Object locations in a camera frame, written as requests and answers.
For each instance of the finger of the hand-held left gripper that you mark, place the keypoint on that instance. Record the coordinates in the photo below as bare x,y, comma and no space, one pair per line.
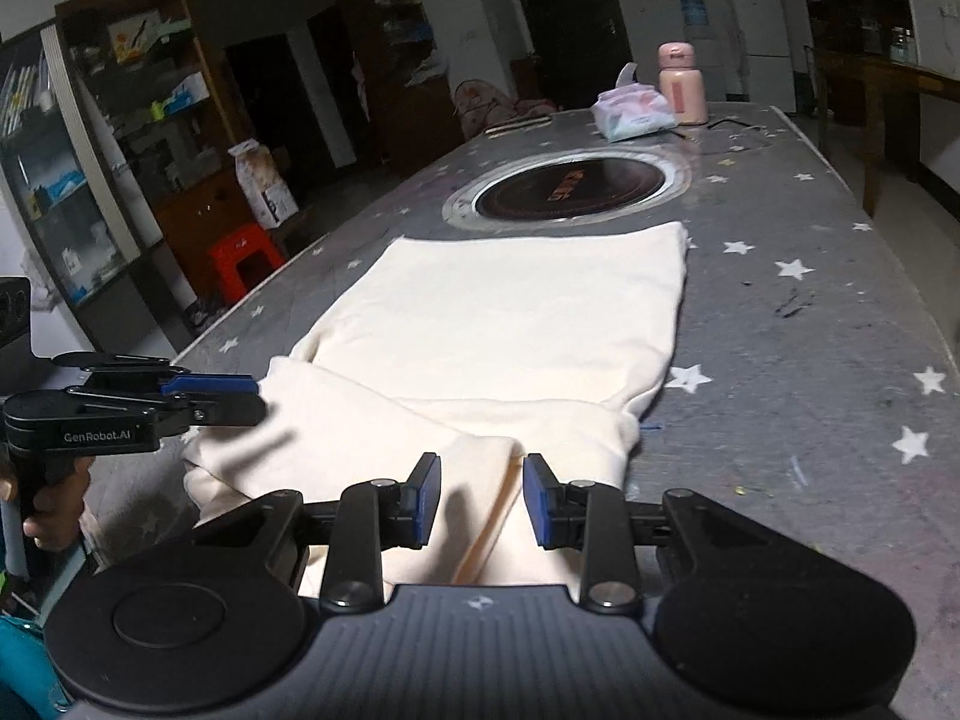
210,385
225,411

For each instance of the person's left hand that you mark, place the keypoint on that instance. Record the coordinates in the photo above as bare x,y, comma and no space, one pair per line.
56,525

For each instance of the glass door display cabinet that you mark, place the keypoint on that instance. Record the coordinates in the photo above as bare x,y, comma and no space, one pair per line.
75,187

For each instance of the dark wooden door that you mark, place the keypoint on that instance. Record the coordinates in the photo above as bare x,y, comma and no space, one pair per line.
570,15

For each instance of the printed paper bag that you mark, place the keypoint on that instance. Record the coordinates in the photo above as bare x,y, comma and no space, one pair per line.
262,187

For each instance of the red plastic stool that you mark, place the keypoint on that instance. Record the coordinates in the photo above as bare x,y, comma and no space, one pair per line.
240,247

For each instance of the pink bottle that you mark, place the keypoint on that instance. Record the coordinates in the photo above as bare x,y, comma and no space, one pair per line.
682,90

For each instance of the white fridge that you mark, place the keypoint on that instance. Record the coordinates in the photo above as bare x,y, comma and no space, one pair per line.
761,37

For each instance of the pink floral fabric seat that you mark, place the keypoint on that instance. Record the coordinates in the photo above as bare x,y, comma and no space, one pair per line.
480,101

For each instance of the pastel tissue pack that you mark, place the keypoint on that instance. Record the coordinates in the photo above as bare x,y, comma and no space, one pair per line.
634,112

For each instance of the cream long-sleeve top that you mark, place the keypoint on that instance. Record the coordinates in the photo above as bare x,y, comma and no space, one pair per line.
510,315

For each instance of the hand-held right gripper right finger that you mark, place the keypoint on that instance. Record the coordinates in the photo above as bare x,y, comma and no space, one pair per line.
534,502

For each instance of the round built-in induction hob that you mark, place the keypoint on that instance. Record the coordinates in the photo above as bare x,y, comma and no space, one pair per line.
570,184

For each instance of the clear glass jar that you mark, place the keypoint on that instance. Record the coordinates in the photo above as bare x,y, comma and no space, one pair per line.
901,45

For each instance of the water dispenser with blue bottle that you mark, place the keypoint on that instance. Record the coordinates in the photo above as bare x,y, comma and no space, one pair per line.
694,7

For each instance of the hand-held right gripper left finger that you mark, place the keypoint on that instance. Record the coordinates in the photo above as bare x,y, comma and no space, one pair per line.
431,499

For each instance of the arched wooden shelf cabinet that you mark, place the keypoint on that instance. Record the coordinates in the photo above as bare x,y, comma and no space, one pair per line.
195,210

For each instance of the brown wooden side table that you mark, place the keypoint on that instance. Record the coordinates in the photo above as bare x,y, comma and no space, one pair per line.
900,75

